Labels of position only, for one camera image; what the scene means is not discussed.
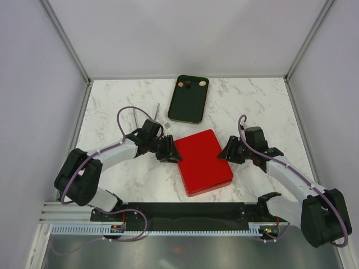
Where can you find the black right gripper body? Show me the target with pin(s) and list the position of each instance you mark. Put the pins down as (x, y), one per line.
(242, 152)

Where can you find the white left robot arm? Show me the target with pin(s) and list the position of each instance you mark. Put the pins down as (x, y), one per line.
(79, 176)

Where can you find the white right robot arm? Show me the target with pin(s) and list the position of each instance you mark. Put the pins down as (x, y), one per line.
(320, 213)

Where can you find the metal tongs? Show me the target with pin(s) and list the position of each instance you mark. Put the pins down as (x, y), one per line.
(154, 116)

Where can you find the red box lid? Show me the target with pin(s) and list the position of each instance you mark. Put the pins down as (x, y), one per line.
(200, 168)

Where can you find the white slotted cable duct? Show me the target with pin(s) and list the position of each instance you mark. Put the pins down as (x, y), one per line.
(110, 230)

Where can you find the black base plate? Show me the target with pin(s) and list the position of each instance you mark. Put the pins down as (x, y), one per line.
(188, 216)

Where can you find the dark green tray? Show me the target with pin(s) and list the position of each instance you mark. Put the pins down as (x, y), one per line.
(188, 102)

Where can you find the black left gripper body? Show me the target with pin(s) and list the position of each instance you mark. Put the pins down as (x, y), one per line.
(160, 148)

